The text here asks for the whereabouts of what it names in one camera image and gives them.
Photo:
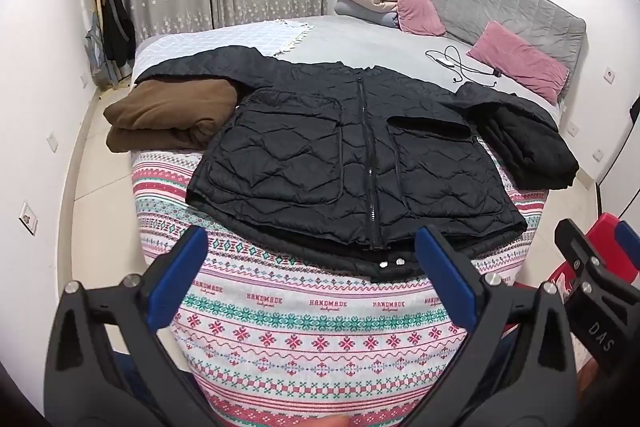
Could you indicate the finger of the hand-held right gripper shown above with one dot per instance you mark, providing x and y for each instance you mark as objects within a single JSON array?
[
  {"x": 629, "y": 239},
  {"x": 582, "y": 252}
]

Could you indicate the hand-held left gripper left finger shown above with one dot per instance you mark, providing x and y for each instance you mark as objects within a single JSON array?
[{"x": 180, "y": 267}]

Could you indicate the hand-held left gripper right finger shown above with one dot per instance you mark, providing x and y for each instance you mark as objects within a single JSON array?
[{"x": 445, "y": 272}]

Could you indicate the black quilted jacket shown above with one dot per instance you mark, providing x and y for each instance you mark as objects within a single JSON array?
[{"x": 320, "y": 147}]

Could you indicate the red plastic stool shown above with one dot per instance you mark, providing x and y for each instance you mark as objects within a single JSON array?
[{"x": 607, "y": 224}]

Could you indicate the black fleece folded garment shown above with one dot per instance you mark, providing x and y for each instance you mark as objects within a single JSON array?
[{"x": 540, "y": 152}]

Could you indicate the patterned knit-print blanket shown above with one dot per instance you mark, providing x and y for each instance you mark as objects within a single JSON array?
[{"x": 310, "y": 337}]

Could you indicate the brown folded garment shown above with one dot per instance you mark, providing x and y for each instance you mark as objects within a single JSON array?
[{"x": 170, "y": 112}]

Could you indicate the pink velvet pillow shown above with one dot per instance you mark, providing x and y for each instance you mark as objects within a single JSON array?
[
  {"x": 520, "y": 57},
  {"x": 412, "y": 4}
]

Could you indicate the white quilted bed cover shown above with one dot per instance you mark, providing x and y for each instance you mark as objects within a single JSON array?
[{"x": 215, "y": 39}]

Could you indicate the grey hanging bag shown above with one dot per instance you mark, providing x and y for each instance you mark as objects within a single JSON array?
[{"x": 97, "y": 52}]

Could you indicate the grey bed sheet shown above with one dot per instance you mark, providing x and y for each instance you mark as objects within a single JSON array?
[{"x": 380, "y": 44}]

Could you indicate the grey folded quilt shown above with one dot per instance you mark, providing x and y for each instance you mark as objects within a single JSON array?
[{"x": 360, "y": 14}]

